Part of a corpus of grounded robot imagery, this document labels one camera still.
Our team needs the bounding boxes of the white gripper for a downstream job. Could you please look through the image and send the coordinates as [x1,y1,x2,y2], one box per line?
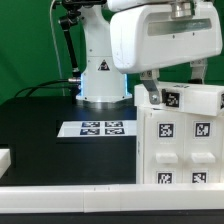
[110,2,223,105]

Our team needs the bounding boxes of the white cabinet top block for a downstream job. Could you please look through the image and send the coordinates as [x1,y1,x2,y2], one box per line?
[134,82,224,116]

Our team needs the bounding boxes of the white cabinet body box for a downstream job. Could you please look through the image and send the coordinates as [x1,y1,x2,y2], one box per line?
[136,107,224,184]

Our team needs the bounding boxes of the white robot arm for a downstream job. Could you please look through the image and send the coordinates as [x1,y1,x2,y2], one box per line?
[78,0,223,104]

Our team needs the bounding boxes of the white left fence piece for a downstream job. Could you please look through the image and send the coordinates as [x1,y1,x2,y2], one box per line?
[0,149,11,178]

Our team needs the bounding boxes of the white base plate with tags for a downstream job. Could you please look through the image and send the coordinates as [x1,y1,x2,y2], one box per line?
[57,120,137,138]

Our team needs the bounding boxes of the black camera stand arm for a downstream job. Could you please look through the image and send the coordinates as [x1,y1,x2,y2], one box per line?
[59,0,107,78]

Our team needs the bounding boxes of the black cables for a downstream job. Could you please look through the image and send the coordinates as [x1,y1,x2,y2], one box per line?
[13,77,82,98]

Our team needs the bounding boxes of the white front fence rail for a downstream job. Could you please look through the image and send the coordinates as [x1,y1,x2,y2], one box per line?
[0,183,224,214]

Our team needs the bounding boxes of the white cable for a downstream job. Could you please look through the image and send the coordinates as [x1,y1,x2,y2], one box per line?
[49,0,66,97]

